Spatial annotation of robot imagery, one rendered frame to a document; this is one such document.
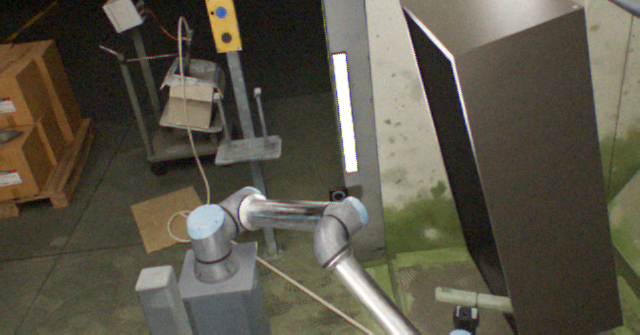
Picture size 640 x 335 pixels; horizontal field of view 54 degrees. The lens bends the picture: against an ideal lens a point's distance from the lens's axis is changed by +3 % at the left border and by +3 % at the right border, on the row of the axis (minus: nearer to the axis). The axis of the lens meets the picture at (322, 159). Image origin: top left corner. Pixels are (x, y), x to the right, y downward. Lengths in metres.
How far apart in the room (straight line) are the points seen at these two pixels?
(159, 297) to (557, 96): 1.25
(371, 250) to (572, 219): 1.54
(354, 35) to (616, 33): 1.17
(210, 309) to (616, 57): 2.12
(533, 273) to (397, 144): 1.15
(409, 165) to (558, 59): 1.48
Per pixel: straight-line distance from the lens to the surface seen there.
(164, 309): 1.02
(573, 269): 2.23
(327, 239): 2.02
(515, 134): 1.84
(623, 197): 3.53
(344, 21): 2.79
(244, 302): 2.55
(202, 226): 2.42
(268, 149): 3.08
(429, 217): 3.32
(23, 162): 4.63
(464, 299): 2.43
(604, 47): 3.14
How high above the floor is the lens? 2.24
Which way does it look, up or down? 30 degrees down
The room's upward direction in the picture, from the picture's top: 8 degrees counter-clockwise
